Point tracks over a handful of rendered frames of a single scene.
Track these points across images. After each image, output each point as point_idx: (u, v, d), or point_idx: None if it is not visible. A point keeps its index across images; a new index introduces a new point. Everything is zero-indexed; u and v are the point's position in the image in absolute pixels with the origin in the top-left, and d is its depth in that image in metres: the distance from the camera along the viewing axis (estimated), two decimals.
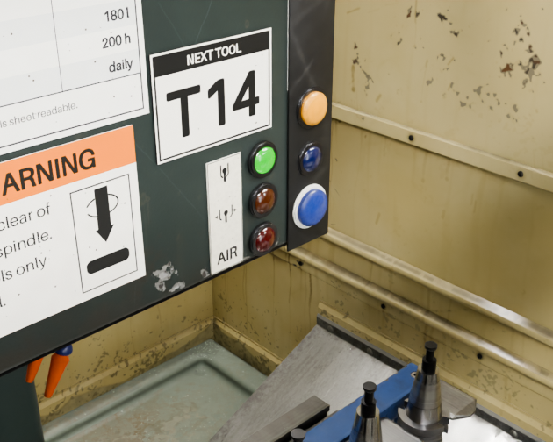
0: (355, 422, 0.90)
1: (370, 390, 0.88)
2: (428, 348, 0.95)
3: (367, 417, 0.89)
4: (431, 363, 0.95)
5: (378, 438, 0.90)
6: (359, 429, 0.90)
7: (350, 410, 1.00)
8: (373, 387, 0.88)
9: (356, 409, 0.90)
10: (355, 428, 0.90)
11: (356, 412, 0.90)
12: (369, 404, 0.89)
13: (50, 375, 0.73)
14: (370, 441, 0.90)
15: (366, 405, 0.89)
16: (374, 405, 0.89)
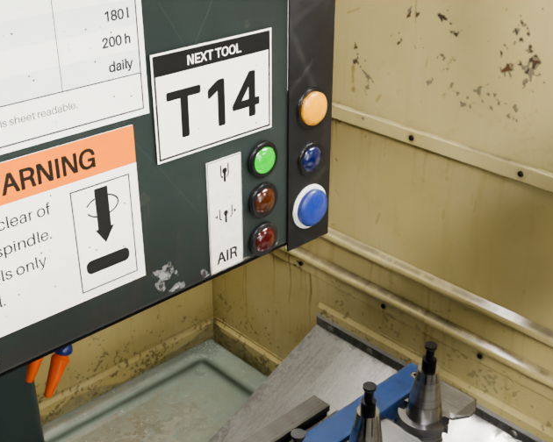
0: (355, 422, 0.90)
1: (370, 390, 0.88)
2: (428, 348, 0.95)
3: (367, 417, 0.89)
4: (431, 363, 0.95)
5: (378, 438, 0.90)
6: (359, 429, 0.90)
7: (350, 410, 1.00)
8: (373, 387, 0.88)
9: (356, 409, 0.90)
10: (355, 428, 0.90)
11: (356, 412, 0.90)
12: (369, 404, 0.89)
13: (50, 375, 0.73)
14: (370, 441, 0.90)
15: (366, 405, 0.89)
16: (374, 405, 0.89)
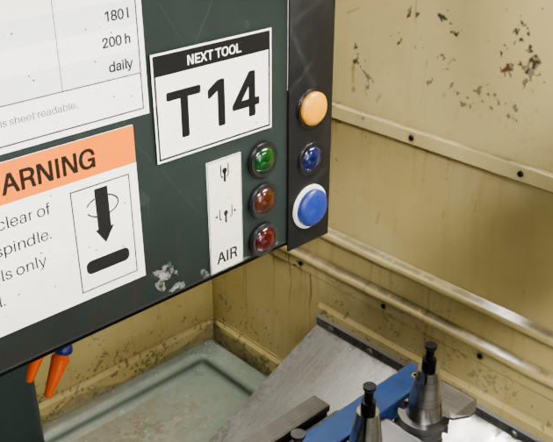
0: (355, 422, 0.90)
1: (370, 390, 0.88)
2: (428, 348, 0.95)
3: (367, 417, 0.89)
4: (431, 363, 0.95)
5: (378, 438, 0.90)
6: (359, 429, 0.90)
7: (350, 410, 1.00)
8: (373, 387, 0.88)
9: (356, 409, 0.90)
10: (355, 428, 0.90)
11: (356, 412, 0.90)
12: (369, 404, 0.89)
13: (50, 375, 0.73)
14: (370, 441, 0.90)
15: (366, 405, 0.89)
16: (374, 405, 0.89)
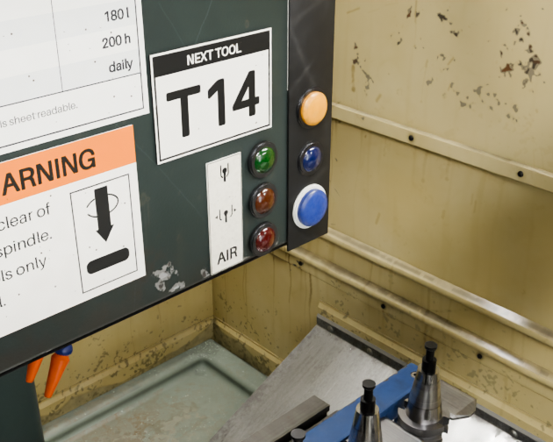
0: (355, 420, 0.90)
1: (369, 388, 0.88)
2: (428, 348, 0.95)
3: (366, 414, 0.89)
4: (431, 363, 0.95)
5: (378, 437, 0.90)
6: (358, 427, 0.90)
7: (350, 410, 1.00)
8: (372, 384, 0.88)
9: (355, 407, 0.90)
10: (355, 426, 0.90)
11: (355, 410, 0.90)
12: (368, 402, 0.89)
13: (50, 375, 0.73)
14: (370, 439, 0.90)
15: (365, 402, 0.89)
16: (373, 402, 0.89)
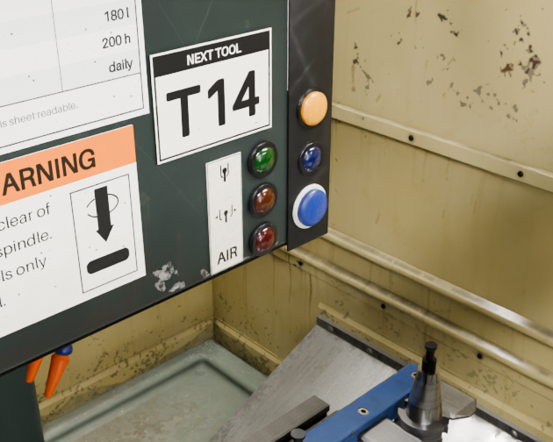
0: None
1: None
2: (428, 348, 0.95)
3: None
4: (431, 363, 0.95)
5: None
6: None
7: (350, 410, 1.00)
8: None
9: None
10: None
11: None
12: None
13: (50, 375, 0.73)
14: None
15: None
16: None
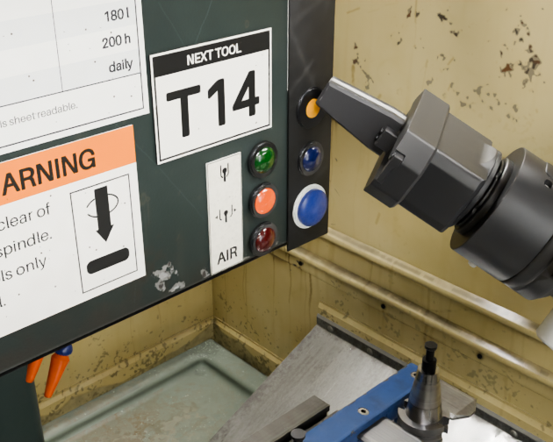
0: None
1: None
2: (428, 348, 0.95)
3: None
4: (431, 363, 0.95)
5: None
6: None
7: (350, 410, 1.00)
8: None
9: None
10: None
11: None
12: None
13: (50, 375, 0.73)
14: None
15: None
16: None
